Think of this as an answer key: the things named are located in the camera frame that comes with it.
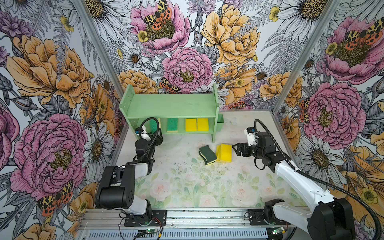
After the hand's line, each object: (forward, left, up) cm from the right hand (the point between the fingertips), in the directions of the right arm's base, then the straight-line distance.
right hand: (239, 150), depth 84 cm
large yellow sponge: (+3, +7, -8) cm, 11 cm away
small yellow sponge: (+18, +27, +1) cm, 32 cm away
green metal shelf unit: (+16, +34, +14) cm, 40 cm away
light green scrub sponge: (+18, +38, +1) cm, 42 cm away
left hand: (+12, +46, +1) cm, 48 cm away
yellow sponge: (+18, +19, +1) cm, 26 cm away
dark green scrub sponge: (+3, +17, -10) cm, 20 cm away
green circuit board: (-34, +46, -13) cm, 59 cm away
